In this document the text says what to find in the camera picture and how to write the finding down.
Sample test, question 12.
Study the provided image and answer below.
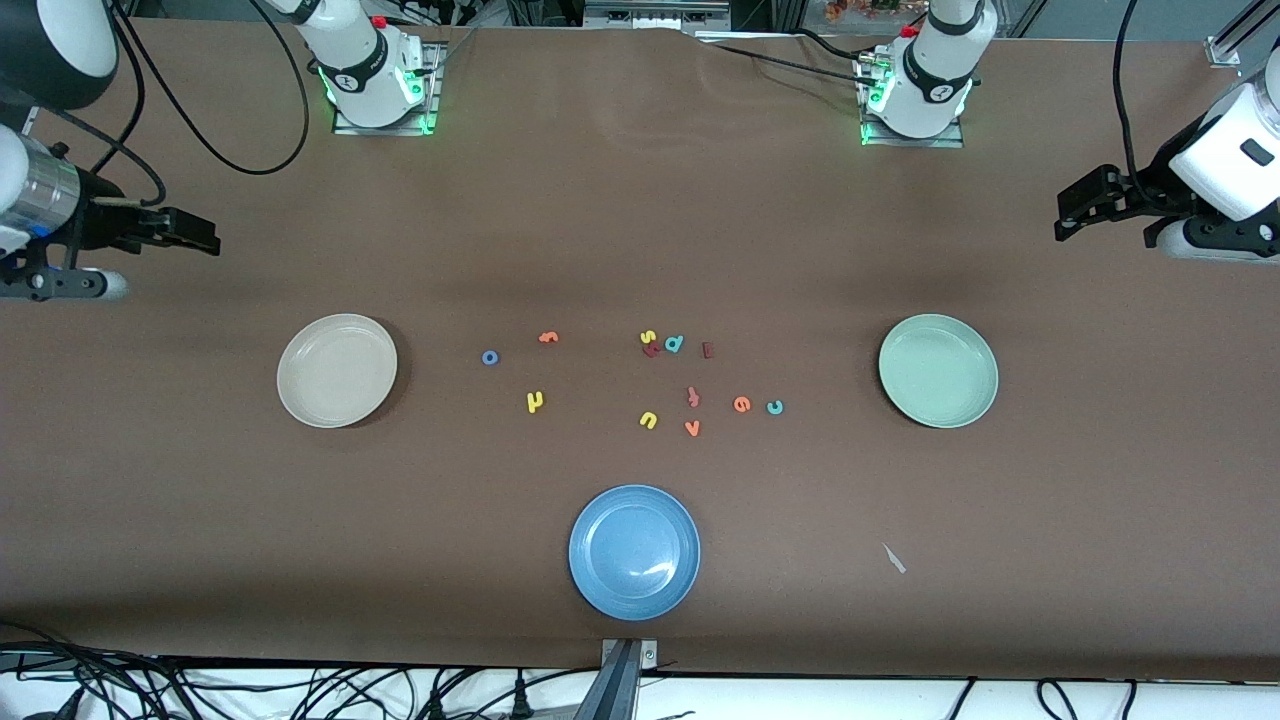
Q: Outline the grey metal box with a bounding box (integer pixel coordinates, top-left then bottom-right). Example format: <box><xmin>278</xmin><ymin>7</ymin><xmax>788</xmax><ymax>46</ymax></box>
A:
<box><xmin>583</xmin><ymin>0</ymin><xmax>733</xmax><ymax>31</ymax></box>

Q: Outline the beige brown round plate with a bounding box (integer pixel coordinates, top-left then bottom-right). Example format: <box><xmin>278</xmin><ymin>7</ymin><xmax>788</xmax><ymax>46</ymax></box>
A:
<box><xmin>277</xmin><ymin>314</ymin><xmax>399</xmax><ymax>429</ymax></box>

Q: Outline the orange flower decoration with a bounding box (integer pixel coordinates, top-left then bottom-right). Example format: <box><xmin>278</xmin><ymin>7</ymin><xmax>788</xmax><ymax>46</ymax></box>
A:
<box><xmin>825</xmin><ymin>0</ymin><xmax>926</xmax><ymax>23</ymax></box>

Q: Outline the grey metal camera mount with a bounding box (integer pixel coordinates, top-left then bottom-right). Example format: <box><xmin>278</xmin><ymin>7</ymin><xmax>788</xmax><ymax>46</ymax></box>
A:
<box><xmin>575</xmin><ymin>637</ymin><xmax>661</xmax><ymax>720</ymax></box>

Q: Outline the blue round plate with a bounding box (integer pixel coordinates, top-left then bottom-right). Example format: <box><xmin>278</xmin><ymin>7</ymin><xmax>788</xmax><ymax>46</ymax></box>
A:
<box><xmin>568</xmin><ymin>485</ymin><xmax>701</xmax><ymax>621</ymax></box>

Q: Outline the black looped floor cable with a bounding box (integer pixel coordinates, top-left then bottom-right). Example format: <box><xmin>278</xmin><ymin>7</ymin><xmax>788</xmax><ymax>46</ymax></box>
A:
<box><xmin>1035</xmin><ymin>678</ymin><xmax>1141</xmax><ymax>720</ymax></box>

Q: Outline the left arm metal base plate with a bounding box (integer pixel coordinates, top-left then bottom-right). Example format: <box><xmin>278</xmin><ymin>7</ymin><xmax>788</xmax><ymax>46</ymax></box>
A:
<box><xmin>858</xmin><ymin>52</ymin><xmax>967</xmax><ymax>149</ymax></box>

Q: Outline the light green round plate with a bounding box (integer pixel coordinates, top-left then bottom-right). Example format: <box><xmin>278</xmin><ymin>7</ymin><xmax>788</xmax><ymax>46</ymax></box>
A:
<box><xmin>878</xmin><ymin>314</ymin><xmax>1000</xmax><ymax>429</ymax></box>

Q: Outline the black right arm cable loop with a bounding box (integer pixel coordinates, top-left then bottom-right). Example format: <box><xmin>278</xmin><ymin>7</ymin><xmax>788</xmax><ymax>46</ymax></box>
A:
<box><xmin>110</xmin><ymin>0</ymin><xmax>311</xmax><ymax>176</ymax></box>

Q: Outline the long black table cable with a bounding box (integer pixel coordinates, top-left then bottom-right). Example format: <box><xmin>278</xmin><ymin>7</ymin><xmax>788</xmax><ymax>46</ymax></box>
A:
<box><xmin>695</xmin><ymin>35</ymin><xmax>886</xmax><ymax>91</ymax></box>

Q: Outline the brown table cover sheet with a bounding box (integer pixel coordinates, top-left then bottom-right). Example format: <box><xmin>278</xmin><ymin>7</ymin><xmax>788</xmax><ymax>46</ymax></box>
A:
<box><xmin>0</xmin><ymin>18</ymin><xmax>1280</xmax><ymax>681</ymax></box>

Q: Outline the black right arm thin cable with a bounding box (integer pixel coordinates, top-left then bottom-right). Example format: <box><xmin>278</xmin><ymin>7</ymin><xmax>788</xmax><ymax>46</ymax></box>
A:
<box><xmin>40</xmin><ymin>0</ymin><xmax>167</xmax><ymax>206</ymax></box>

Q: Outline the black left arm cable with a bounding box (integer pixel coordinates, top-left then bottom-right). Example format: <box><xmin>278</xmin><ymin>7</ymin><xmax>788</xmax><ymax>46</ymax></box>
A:
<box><xmin>1112</xmin><ymin>0</ymin><xmax>1191</xmax><ymax>216</ymax></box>

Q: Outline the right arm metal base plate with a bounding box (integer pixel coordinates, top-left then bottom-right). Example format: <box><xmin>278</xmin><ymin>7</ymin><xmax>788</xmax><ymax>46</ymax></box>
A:
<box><xmin>332</xmin><ymin>42</ymin><xmax>443</xmax><ymax>137</ymax></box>

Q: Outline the black floor cable tangle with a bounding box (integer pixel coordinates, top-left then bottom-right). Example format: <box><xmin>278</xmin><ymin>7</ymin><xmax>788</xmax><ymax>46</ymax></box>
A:
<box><xmin>0</xmin><ymin>620</ymin><xmax>421</xmax><ymax>720</ymax></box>

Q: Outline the short black table cable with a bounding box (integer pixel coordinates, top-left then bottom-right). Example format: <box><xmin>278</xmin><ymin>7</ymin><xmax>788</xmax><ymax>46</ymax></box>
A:
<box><xmin>790</xmin><ymin>26</ymin><xmax>879</xmax><ymax>65</ymax></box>

